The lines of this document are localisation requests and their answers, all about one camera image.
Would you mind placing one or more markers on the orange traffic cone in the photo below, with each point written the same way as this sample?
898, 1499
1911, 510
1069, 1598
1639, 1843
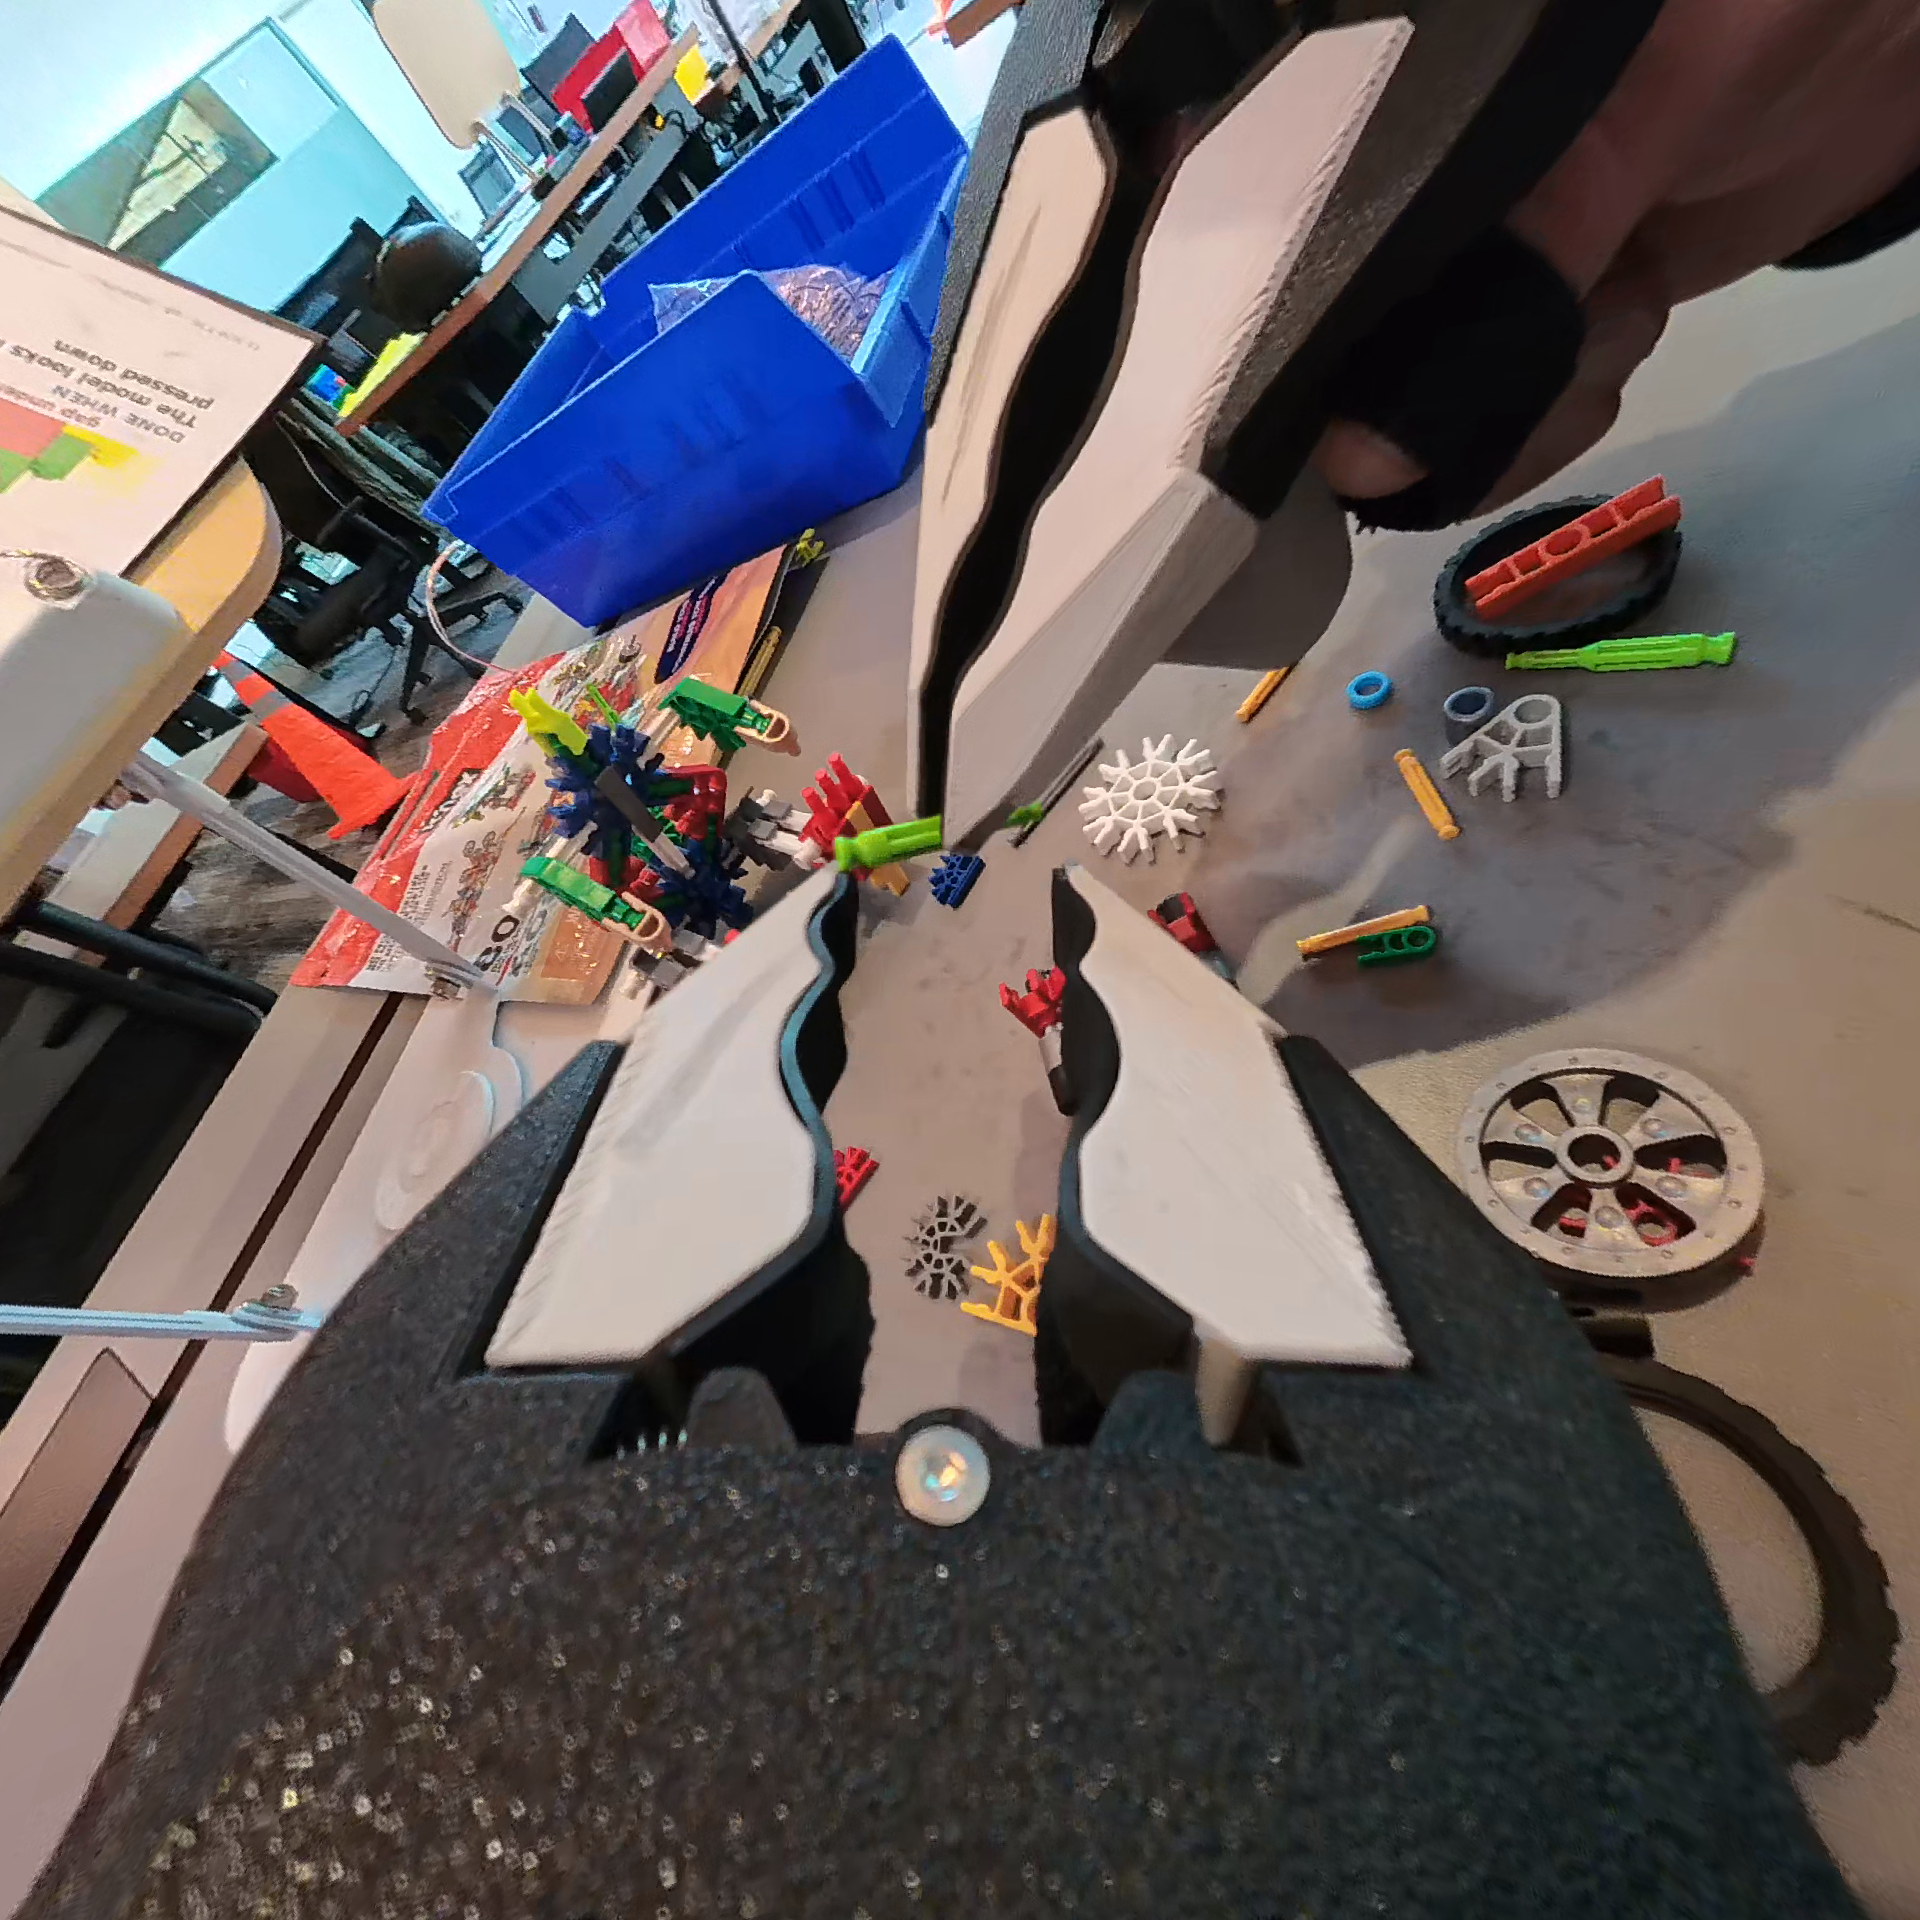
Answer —
320, 763

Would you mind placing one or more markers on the yellow connector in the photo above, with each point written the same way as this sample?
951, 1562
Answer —
1007, 1279

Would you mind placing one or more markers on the dark grey snowflake connector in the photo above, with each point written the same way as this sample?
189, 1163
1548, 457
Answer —
941, 1246

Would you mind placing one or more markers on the lime green plastic rod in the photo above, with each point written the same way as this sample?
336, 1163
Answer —
1619, 655
885, 846

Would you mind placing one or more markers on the long yellow rod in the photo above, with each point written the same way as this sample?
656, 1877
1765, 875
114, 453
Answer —
760, 657

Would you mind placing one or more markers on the red connector and shaft assembly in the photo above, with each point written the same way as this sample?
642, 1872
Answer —
1032, 1000

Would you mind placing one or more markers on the small red connector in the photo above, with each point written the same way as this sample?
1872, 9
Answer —
1650, 1225
854, 1177

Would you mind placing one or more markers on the person's right hand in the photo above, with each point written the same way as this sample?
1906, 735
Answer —
1726, 118

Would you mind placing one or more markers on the green clip connector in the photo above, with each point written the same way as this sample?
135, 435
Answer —
1370, 951

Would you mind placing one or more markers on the black ball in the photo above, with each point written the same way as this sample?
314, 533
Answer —
426, 269

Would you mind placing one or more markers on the orange printed booklet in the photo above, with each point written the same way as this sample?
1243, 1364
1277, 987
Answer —
721, 613

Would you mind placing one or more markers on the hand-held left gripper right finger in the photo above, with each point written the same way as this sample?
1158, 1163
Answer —
1202, 1172

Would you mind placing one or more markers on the white snowflake connector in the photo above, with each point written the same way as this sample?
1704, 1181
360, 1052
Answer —
1147, 789

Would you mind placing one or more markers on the framed wall picture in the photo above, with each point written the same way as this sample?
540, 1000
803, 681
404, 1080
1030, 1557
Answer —
180, 162

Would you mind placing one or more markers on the orange ladder connector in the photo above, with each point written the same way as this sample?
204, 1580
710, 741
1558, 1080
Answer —
1575, 546

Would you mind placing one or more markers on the multicoloured construction toy model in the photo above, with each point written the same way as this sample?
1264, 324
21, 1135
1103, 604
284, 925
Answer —
642, 839

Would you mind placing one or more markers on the grey cylindrical spacer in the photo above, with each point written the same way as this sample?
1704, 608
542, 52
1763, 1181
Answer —
1450, 723

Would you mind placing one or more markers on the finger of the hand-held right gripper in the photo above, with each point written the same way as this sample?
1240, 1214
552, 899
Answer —
1023, 303
1277, 192

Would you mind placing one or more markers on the silver wheel hub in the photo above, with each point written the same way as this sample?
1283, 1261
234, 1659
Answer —
1486, 1141

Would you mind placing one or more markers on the black office chair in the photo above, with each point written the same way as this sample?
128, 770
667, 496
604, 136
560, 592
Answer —
348, 513

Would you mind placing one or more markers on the thin grey rod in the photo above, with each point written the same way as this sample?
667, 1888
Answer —
1072, 777

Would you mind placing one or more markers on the printed instruction sheet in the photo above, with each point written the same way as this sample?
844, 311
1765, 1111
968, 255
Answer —
135, 376

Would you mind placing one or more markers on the white triangular connector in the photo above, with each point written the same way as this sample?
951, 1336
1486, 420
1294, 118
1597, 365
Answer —
1548, 744

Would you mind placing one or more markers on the red printed toy package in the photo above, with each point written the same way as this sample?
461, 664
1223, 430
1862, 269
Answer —
437, 839

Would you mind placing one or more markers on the clear plastic bag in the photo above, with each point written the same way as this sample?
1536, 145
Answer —
832, 311

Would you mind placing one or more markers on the long wooden workbench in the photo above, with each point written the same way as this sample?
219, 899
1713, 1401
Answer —
501, 261

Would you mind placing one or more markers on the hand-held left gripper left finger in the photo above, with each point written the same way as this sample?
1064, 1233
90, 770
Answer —
673, 1141

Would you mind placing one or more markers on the black furniture frame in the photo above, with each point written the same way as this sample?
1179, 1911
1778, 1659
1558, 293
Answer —
90, 1050

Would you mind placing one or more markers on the black rubber tyre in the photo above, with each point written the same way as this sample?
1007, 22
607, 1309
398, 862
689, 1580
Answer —
1854, 1576
1460, 608

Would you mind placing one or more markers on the short orange rod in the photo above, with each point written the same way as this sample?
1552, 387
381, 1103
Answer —
1264, 697
1349, 931
1426, 795

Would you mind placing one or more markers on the white plastic device box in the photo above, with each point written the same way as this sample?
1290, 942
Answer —
75, 703

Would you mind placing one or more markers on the blue plastic storage bin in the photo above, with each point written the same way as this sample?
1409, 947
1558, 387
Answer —
642, 453

